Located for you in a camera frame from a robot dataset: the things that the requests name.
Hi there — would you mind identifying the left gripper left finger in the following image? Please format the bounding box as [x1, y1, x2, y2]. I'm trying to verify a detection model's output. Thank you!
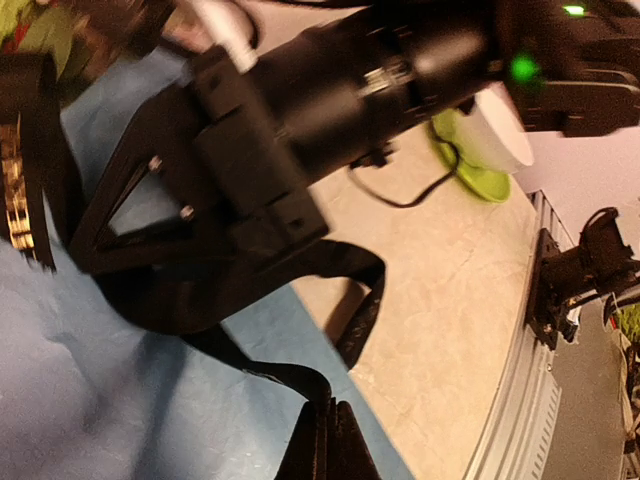
[275, 401, 328, 480]

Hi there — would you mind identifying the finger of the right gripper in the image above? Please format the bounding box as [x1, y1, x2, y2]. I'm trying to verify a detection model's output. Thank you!
[96, 240, 385, 335]
[69, 85, 237, 274]

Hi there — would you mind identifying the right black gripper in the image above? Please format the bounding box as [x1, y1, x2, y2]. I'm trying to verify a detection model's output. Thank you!
[189, 0, 640, 251]

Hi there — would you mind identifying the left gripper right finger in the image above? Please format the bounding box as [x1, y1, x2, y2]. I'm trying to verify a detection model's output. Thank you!
[327, 400, 381, 480]

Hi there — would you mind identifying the black ribbon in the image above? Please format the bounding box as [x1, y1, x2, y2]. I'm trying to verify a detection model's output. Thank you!
[0, 52, 387, 406]

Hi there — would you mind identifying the blue wrapping paper sheet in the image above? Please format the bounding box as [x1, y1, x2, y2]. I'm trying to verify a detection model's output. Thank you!
[1, 49, 413, 479]

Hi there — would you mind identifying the white ceramic bowl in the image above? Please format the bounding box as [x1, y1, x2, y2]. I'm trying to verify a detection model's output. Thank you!
[452, 82, 534, 174]

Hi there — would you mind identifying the green plate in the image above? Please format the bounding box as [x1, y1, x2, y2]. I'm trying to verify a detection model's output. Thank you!
[427, 109, 511, 204]

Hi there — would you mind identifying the front aluminium rail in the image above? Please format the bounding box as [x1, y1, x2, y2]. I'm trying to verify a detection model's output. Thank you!
[464, 190, 574, 479]

